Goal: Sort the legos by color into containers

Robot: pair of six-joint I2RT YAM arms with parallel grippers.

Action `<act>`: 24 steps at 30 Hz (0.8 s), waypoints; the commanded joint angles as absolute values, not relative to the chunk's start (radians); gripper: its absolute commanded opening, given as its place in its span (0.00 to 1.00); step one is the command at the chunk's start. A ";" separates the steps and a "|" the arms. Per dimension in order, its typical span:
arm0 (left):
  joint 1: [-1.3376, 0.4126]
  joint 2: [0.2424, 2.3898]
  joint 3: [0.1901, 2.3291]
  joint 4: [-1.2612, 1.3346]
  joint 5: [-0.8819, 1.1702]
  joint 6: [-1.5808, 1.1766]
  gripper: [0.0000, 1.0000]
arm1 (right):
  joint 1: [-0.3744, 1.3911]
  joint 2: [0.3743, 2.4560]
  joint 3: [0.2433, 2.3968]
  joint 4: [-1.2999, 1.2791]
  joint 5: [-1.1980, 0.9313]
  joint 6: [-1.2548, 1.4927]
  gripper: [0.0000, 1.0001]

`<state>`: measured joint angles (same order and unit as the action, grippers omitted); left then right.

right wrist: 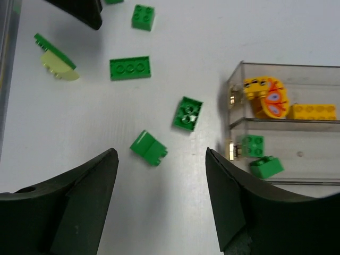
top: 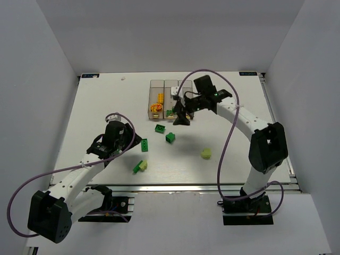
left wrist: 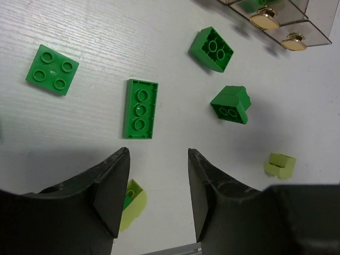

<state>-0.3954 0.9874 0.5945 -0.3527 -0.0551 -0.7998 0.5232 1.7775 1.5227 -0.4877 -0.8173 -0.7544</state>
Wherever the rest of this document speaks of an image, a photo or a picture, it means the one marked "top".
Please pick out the green flat lego plate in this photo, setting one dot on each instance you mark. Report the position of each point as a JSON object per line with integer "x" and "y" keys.
{"x": 137, "y": 167}

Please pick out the green long lego brick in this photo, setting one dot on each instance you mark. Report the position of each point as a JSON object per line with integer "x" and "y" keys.
{"x": 144, "y": 145}

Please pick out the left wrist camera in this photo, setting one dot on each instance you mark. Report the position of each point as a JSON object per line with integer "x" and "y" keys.
{"x": 113, "y": 117}

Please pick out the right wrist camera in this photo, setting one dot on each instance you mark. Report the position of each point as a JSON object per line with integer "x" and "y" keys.
{"x": 176, "y": 93}

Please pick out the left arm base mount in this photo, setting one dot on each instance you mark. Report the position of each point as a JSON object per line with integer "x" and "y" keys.
{"x": 114, "y": 209}

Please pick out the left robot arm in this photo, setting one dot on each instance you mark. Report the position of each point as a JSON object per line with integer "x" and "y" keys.
{"x": 53, "y": 212}

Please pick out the light green sloped lego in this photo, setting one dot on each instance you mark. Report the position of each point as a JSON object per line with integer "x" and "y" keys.
{"x": 206, "y": 153}

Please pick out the yellow lego brick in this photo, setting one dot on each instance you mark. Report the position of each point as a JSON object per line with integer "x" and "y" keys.
{"x": 160, "y": 98}

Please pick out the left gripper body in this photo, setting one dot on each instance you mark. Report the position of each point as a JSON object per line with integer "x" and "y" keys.
{"x": 133, "y": 137}

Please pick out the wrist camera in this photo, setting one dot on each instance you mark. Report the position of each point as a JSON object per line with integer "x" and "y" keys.
{"x": 113, "y": 117}
{"x": 176, "y": 93}

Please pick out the clear container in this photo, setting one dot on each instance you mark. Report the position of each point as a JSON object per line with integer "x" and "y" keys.
{"x": 156, "y": 87}
{"x": 187, "y": 90}
{"x": 169, "y": 102}

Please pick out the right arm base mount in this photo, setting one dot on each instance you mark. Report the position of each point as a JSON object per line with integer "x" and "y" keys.
{"x": 246, "y": 213}

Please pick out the green sloped lego brick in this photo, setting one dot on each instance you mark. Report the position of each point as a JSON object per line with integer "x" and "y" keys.
{"x": 170, "y": 137}

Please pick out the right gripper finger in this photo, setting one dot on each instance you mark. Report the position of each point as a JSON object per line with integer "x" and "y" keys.
{"x": 181, "y": 119}
{"x": 179, "y": 108}

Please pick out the blue label sticker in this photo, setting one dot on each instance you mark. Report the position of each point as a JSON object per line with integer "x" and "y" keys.
{"x": 90, "y": 75}
{"x": 248, "y": 73}

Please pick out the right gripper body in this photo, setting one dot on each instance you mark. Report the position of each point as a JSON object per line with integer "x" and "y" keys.
{"x": 179, "y": 108}

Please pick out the left clear container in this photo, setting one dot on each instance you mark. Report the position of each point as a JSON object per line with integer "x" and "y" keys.
{"x": 156, "y": 87}

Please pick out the right blue label sticker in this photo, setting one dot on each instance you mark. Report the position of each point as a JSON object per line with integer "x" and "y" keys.
{"x": 248, "y": 73}

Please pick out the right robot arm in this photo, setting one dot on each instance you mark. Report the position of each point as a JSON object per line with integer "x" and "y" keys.
{"x": 268, "y": 147}

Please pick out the orange round lego piece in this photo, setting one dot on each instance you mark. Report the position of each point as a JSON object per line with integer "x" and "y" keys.
{"x": 158, "y": 106}

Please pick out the right clear container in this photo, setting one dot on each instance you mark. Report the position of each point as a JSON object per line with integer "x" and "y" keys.
{"x": 187, "y": 90}

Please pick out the light green lego on plate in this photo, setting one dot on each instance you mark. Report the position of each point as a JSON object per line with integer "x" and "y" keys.
{"x": 143, "y": 165}

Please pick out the green 2x3 lego brick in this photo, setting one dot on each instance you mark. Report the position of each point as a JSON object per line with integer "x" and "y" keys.
{"x": 160, "y": 128}

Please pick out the left blue label sticker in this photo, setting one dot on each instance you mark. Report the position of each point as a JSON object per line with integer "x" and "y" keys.
{"x": 90, "y": 75}

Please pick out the middle clear container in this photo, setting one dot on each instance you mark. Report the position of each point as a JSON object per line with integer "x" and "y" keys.
{"x": 169, "y": 102}

